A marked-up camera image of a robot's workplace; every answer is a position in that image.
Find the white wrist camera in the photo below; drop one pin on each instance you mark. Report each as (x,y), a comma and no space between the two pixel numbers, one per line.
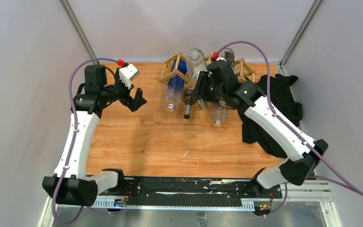
(216,57)
(127,74)

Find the blue square glass bottle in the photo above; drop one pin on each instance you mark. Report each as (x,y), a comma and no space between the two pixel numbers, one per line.
(175,87)

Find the dark green cloth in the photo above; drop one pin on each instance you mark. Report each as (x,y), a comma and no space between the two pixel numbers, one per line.
(282,98)

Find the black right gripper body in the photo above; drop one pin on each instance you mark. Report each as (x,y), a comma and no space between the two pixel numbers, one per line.
(217,91)

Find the dark labelled clear bottle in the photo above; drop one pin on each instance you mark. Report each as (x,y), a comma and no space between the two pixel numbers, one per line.
(229,57)

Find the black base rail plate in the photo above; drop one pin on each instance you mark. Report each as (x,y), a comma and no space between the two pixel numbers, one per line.
(185,193)

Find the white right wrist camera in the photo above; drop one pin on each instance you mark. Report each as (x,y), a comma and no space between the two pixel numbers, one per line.
(216,57)

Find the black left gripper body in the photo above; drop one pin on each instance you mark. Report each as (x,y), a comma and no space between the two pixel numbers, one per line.
(118,91)

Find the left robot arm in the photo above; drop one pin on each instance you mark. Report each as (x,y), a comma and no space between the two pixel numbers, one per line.
(69,184)

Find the olive wine bottle silver neck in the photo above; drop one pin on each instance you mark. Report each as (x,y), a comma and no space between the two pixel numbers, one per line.
(189,101)

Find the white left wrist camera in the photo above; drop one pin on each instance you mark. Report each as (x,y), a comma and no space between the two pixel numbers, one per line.
(127,74)

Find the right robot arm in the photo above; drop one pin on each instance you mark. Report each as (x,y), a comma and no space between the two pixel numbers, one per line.
(303,152)

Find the clear glass bottle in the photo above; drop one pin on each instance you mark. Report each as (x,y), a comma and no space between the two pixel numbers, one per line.
(196,62)

